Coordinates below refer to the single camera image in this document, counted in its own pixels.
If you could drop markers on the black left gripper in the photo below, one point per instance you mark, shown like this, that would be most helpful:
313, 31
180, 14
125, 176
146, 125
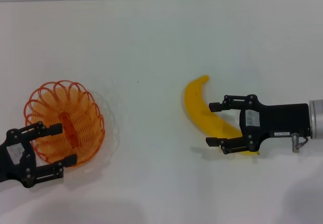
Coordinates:
15, 163

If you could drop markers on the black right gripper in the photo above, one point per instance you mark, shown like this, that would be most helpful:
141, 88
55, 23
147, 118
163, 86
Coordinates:
280, 119

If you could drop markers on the yellow banana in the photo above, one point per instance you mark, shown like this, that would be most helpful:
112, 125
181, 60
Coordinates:
194, 100

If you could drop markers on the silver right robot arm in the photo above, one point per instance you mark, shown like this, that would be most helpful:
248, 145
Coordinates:
316, 119

